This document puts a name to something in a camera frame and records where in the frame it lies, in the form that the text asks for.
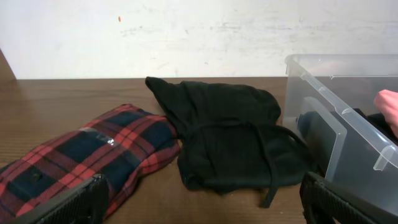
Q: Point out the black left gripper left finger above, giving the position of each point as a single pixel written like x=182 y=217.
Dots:
x=86 y=203

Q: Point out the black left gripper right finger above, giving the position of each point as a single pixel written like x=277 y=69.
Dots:
x=324 y=202

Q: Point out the small black garment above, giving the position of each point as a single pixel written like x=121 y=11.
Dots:
x=320 y=137

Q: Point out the large black garment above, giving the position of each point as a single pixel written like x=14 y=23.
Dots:
x=231 y=138

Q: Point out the pink printed t-shirt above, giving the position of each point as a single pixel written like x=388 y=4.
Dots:
x=386 y=102

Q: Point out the red plaid folded shirt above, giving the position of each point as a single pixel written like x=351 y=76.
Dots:
x=123 y=144

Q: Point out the clear plastic storage bin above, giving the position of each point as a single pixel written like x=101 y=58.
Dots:
x=363 y=161

